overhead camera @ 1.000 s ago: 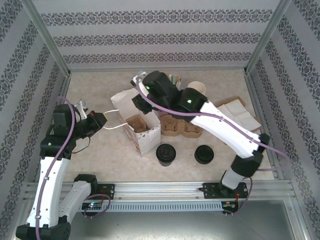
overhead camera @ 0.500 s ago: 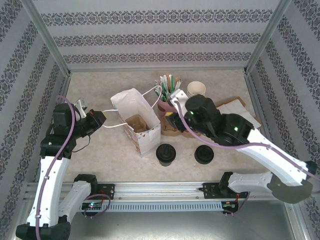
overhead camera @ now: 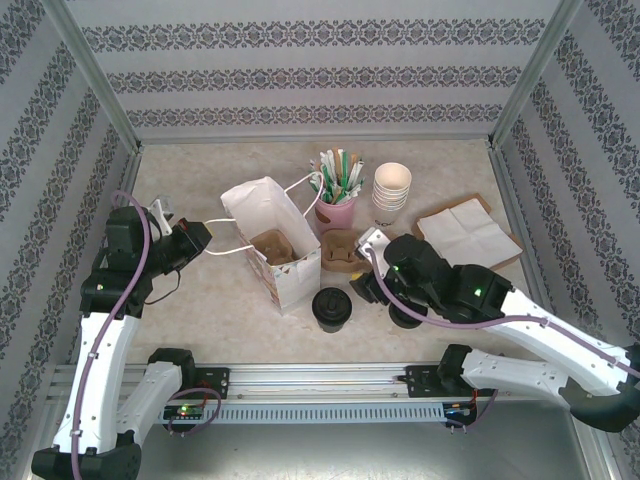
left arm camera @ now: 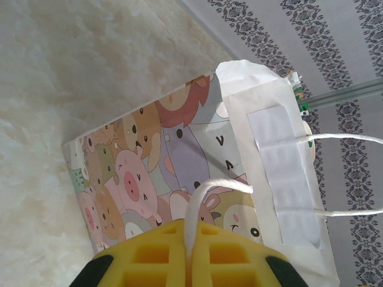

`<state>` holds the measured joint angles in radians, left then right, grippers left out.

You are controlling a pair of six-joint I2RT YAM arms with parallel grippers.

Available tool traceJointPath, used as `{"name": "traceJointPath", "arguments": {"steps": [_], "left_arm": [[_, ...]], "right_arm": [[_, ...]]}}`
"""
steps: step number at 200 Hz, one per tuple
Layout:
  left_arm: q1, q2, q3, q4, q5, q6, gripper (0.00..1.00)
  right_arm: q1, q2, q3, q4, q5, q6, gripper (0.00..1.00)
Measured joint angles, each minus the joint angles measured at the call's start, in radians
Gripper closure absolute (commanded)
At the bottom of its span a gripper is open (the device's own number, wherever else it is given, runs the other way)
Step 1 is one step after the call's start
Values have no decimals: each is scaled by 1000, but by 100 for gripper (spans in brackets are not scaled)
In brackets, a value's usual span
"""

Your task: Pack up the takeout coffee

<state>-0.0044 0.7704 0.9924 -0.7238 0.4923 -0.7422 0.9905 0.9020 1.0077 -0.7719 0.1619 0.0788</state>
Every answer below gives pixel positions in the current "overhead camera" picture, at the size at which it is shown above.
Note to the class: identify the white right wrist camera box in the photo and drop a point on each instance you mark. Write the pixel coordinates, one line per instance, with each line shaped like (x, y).
(372, 242)

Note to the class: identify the grey metal base plate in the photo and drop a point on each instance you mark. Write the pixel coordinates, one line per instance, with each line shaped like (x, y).
(320, 455)

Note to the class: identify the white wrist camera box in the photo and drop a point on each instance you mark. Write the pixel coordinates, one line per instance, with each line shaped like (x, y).
(372, 242)
(161, 215)

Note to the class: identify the aluminium frame corner post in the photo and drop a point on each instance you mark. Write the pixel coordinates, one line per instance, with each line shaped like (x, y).
(535, 75)
(95, 75)

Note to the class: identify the brown pulp cup carrier stack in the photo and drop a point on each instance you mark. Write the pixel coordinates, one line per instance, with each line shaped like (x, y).
(337, 250)

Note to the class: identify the aluminium frame side rail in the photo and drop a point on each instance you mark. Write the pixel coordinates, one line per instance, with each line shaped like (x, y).
(505, 175)

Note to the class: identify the small circuit board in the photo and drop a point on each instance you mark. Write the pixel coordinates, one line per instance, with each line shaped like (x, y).
(185, 411)
(460, 410)

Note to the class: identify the green white wrapped straw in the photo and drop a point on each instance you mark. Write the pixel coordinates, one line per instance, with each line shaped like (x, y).
(356, 177)
(326, 172)
(316, 182)

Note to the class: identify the black lidded coffee cup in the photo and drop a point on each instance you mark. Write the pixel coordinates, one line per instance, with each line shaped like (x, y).
(331, 307)
(407, 320)

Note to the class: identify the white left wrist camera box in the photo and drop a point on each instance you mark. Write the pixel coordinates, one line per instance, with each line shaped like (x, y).
(161, 215)

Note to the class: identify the stack of white paper cups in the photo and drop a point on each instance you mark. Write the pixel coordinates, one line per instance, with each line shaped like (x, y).
(392, 200)

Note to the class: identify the aluminium mounting rail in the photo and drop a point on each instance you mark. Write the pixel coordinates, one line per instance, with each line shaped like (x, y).
(320, 382)

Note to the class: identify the aluminium frame back rail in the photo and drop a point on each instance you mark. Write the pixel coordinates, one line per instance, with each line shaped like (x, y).
(315, 139)

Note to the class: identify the animal print paper gift bag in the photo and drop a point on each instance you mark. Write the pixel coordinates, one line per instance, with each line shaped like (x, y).
(295, 285)

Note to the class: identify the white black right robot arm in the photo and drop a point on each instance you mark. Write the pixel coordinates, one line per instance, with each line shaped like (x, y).
(550, 340)

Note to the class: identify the pink straw holder cup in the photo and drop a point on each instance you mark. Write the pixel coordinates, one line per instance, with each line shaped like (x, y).
(335, 217)

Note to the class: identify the stack of white napkins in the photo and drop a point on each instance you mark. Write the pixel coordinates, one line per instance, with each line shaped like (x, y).
(481, 200)

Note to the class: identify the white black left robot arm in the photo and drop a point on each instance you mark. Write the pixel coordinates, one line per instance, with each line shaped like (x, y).
(105, 360)

